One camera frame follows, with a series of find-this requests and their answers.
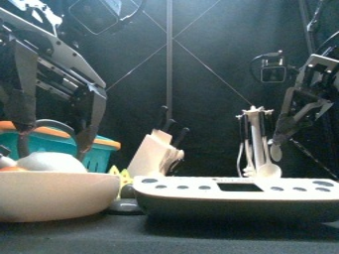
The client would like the black camera on frame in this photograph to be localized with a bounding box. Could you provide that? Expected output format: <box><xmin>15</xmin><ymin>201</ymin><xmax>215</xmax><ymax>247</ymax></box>
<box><xmin>250</xmin><ymin>49</ymin><xmax>290</xmax><ymax>84</ymax></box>

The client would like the white toy ladle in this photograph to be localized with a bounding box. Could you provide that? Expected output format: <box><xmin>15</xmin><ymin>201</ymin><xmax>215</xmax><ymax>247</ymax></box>
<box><xmin>255</xmin><ymin>132</ymin><xmax>284</xmax><ymax>180</ymax></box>

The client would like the orange toy carrot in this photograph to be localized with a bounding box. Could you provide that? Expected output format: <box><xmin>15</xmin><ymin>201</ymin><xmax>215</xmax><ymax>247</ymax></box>
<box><xmin>0</xmin><ymin>165</ymin><xmax>30</xmax><ymax>173</ymax></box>

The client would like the white kettle with grey handle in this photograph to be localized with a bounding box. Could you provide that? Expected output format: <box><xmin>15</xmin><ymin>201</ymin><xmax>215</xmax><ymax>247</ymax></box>
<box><xmin>15</xmin><ymin>118</ymin><xmax>90</xmax><ymax>174</ymax></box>

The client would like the teal basket with orange rim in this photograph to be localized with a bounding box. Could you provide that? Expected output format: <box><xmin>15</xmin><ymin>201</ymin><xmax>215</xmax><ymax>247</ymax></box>
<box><xmin>0</xmin><ymin>120</ymin><xmax>122</xmax><ymax>174</ymax></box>

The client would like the black round disc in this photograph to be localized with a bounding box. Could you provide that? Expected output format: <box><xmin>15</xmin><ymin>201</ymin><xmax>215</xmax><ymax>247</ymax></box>
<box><xmin>106</xmin><ymin>197</ymin><xmax>146</xmax><ymax>216</ymax></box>

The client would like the white toy knife block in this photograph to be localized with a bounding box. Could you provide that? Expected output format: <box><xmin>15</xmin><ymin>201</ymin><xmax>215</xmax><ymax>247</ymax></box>
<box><xmin>126</xmin><ymin>128</ymin><xmax>187</xmax><ymax>179</ymax></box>

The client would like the white utensil stand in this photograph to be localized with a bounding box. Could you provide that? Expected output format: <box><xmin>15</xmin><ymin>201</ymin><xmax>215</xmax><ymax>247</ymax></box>
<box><xmin>235</xmin><ymin>104</ymin><xmax>276</xmax><ymax>179</ymax></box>

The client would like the white toy spoon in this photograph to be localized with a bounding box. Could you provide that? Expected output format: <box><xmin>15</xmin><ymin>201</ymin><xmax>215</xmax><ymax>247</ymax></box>
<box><xmin>269</xmin><ymin>142</ymin><xmax>285</xmax><ymax>163</ymax></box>

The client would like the black handled toy knife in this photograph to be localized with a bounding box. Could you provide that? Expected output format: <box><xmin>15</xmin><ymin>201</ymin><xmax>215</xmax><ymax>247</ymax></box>
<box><xmin>173</xmin><ymin>126</ymin><xmax>193</xmax><ymax>149</ymax></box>
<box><xmin>158</xmin><ymin>104</ymin><xmax>171</xmax><ymax>132</ymax></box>
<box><xmin>163</xmin><ymin>118</ymin><xmax>178</xmax><ymax>137</ymax></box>

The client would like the white round bowl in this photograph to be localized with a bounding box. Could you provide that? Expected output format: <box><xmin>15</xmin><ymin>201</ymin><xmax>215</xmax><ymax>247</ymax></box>
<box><xmin>0</xmin><ymin>170</ymin><xmax>122</xmax><ymax>223</ymax></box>

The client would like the white toy spatula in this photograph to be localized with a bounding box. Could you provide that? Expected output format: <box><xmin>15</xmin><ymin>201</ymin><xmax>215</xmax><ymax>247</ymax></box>
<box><xmin>237</xmin><ymin>142</ymin><xmax>257</xmax><ymax>179</ymax></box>

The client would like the white toy kitchen scale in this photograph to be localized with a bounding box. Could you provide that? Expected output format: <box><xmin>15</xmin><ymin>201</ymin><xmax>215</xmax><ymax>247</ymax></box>
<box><xmin>131</xmin><ymin>175</ymin><xmax>339</xmax><ymax>224</ymax></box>

